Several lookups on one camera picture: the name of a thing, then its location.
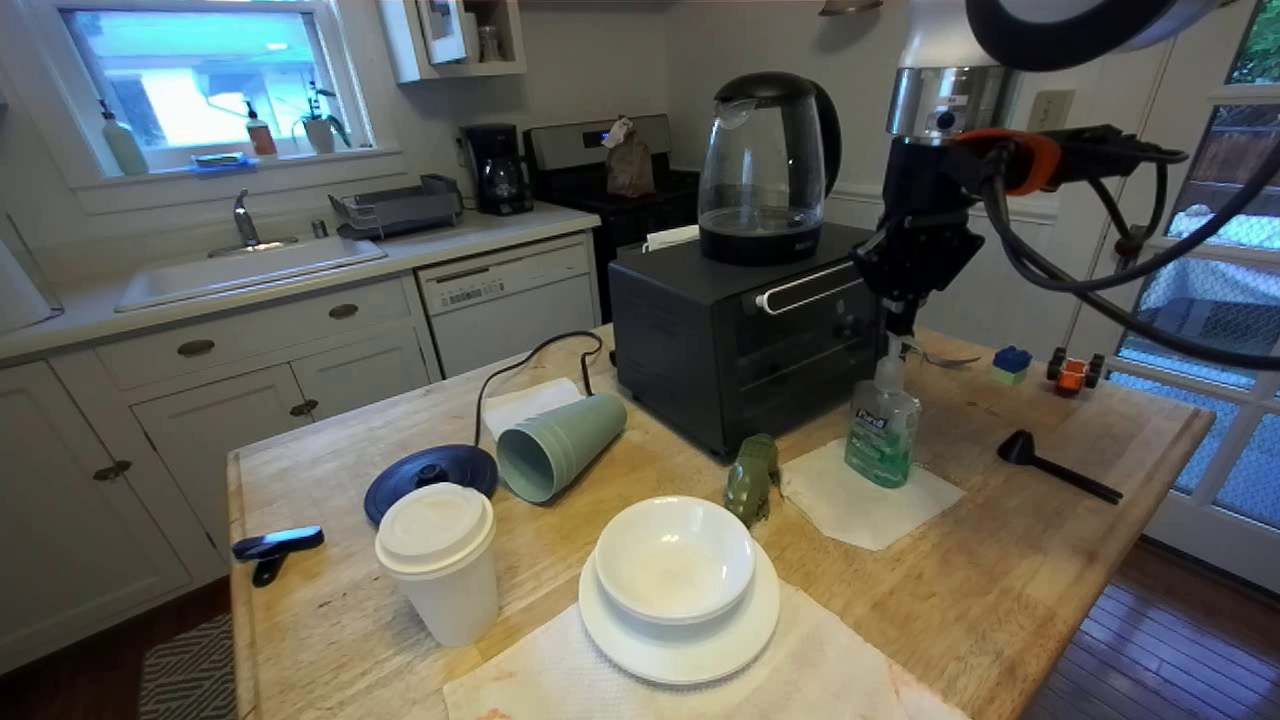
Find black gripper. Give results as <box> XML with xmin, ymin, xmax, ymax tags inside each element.
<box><xmin>852</xmin><ymin>131</ymin><xmax>1015</xmax><ymax>344</ymax></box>

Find green hand wash pump bottle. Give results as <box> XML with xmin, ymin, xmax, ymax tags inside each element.
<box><xmin>840</xmin><ymin>334</ymin><xmax>923</xmax><ymax>493</ymax></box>

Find clear spray bottle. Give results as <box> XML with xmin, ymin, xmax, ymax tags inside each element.
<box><xmin>301</xmin><ymin>82</ymin><xmax>354</xmax><ymax>157</ymax></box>

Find orange label bottle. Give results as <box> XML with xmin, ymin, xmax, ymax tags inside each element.
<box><xmin>239</xmin><ymin>97</ymin><xmax>280</xmax><ymax>163</ymax></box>

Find white soap bottle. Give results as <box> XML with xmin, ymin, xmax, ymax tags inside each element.
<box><xmin>94</xmin><ymin>99</ymin><xmax>150</xmax><ymax>180</ymax></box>

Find black plastic scoop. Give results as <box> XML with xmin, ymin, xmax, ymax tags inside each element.
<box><xmin>991</xmin><ymin>426</ymin><xmax>1126</xmax><ymax>510</ymax></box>

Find orange toy car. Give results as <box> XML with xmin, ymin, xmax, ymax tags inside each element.
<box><xmin>1041</xmin><ymin>344</ymin><xmax>1108</xmax><ymax>402</ymax></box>

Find black toaster oven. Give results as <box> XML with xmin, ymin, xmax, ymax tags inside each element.
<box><xmin>603</xmin><ymin>221</ymin><xmax>923</xmax><ymax>463</ymax></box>

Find small white paper napkin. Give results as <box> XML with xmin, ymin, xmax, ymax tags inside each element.
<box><xmin>774</xmin><ymin>438</ymin><xmax>968</xmax><ymax>557</ymax></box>

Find glass electric kettle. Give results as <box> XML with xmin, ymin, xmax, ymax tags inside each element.
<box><xmin>691</xmin><ymin>68</ymin><xmax>846</xmax><ymax>268</ymax></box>

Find green toy animal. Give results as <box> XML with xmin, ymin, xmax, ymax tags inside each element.
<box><xmin>720</xmin><ymin>433</ymin><xmax>784</xmax><ymax>528</ymax></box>

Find brown paper bag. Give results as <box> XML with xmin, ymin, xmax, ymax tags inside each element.
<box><xmin>596</xmin><ymin>111</ymin><xmax>659</xmax><ymax>206</ymax></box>

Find white bowl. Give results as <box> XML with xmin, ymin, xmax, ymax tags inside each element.
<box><xmin>587</xmin><ymin>493</ymin><xmax>761</xmax><ymax>636</ymax></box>

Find green plastic cup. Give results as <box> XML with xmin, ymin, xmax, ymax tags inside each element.
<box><xmin>492</xmin><ymin>393</ymin><xmax>632</xmax><ymax>510</ymax></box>

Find large white paper towel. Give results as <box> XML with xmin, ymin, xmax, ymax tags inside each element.
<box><xmin>440</xmin><ymin>576</ymin><xmax>968</xmax><ymax>720</ymax></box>

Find black steel stove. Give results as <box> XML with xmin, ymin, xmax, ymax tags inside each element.
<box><xmin>519</xmin><ymin>111</ymin><xmax>702</xmax><ymax>326</ymax></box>

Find white glass pane door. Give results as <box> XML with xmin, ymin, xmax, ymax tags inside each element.
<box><xmin>1065</xmin><ymin>0</ymin><xmax>1280</xmax><ymax>597</ymax></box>

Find white folded napkin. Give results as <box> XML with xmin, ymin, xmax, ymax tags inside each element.
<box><xmin>475</xmin><ymin>378</ymin><xmax>592</xmax><ymax>453</ymax></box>

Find white dishwasher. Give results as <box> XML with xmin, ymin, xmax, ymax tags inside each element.
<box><xmin>410</xmin><ymin>227</ymin><xmax>609</xmax><ymax>379</ymax></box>

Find black coffee maker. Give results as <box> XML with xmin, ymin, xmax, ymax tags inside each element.
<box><xmin>455</xmin><ymin>121</ymin><xmax>535</xmax><ymax>221</ymax></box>

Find grey dish rack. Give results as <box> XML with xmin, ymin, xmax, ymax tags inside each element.
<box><xmin>325</xmin><ymin>171</ymin><xmax>469</xmax><ymax>246</ymax></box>

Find blue bowl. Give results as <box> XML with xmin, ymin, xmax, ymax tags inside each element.
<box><xmin>361</xmin><ymin>440</ymin><xmax>504</xmax><ymax>531</ymax></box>

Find white cup with lid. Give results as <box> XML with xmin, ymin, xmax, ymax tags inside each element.
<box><xmin>370</xmin><ymin>480</ymin><xmax>504</xmax><ymax>652</ymax></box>

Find blue black clip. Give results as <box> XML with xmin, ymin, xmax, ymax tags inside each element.
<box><xmin>226</xmin><ymin>523</ymin><xmax>328</xmax><ymax>591</ymax></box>

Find white kitchen sink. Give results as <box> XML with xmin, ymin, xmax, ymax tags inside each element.
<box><xmin>112</xmin><ymin>235</ymin><xmax>391</xmax><ymax>317</ymax></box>

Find metal faucet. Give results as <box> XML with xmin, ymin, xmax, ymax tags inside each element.
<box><xmin>204</xmin><ymin>190</ymin><xmax>301</xmax><ymax>260</ymax></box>

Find blue dish on sill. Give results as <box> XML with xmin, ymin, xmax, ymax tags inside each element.
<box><xmin>184</xmin><ymin>150</ymin><xmax>254</xmax><ymax>180</ymax></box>

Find kitchen window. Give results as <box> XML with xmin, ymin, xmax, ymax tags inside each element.
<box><xmin>22</xmin><ymin>0</ymin><xmax>384</xmax><ymax>184</ymax></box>

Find grey patterned rug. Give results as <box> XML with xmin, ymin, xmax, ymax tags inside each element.
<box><xmin>133</xmin><ymin>614</ymin><xmax>239</xmax><ymax>720</ymax></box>

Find white kitchen cabinets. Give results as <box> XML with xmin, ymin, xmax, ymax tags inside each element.
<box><xmin>0</xmin><ymin>273</ymin><xmax>444</xmax><ymax>678</ymax></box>

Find black door handle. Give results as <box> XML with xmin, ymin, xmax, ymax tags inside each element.
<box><xmin>1113</xmin><ymin>221</ymin><xmax>1154</xmax><ymax>279</ymax></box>

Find beige light switch plate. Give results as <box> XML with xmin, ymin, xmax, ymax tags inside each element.
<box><xmin>1023</xmin><ymin>83</ymin><xmax>1080</xmax><ymax>136</ymax></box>

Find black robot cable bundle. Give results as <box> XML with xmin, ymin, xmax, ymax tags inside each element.
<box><xmin>975</xmin><ymin>121</ymin><xmax>1280</xmax><ymax>378</ymax></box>

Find black power cable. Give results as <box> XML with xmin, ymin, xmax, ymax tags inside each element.
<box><xmin>469</xmin><ymin>326</ymin><xmax>620</xmax><ymax>453</ymax></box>

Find white wall shelf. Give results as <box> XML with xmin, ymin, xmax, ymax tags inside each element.
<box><xmin>376</xmin><ymin>0</ymin><xmax>526</xmax><ymax>91</ymax></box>

